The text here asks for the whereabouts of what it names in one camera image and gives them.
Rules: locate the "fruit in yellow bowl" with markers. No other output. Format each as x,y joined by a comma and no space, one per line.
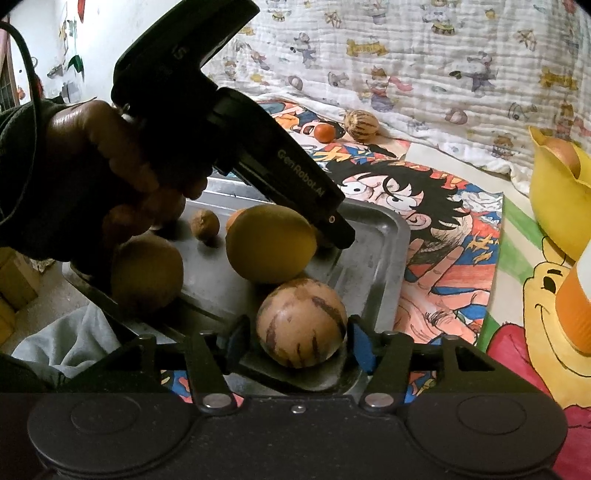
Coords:
566,153

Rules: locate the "striped melon fruit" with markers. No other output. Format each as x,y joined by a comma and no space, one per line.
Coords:
361,125
302,323

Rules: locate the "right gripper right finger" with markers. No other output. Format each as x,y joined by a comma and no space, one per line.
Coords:
385,357

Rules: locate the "orange white cup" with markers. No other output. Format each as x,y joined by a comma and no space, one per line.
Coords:
573,306

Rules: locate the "small orange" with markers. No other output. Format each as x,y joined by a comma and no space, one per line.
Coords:
232,218
325,133

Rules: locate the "cartoon print cloth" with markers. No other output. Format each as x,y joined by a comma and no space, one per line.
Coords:
466,77

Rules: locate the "colourful anime poster mat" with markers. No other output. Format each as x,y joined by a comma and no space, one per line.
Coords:
479,265

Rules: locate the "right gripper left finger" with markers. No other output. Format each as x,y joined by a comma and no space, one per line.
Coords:
208,358

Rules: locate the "large brown kiwi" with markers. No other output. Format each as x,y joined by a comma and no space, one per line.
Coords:
146,269

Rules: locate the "person's left hand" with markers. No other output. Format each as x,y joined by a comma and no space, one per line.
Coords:
94,147

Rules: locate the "round yellow fruit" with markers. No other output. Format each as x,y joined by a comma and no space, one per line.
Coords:
270,244

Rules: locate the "yellow plastic bowl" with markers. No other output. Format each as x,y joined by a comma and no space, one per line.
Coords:
560,202

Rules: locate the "small brown kiwi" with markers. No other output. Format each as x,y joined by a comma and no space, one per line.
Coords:
204,224

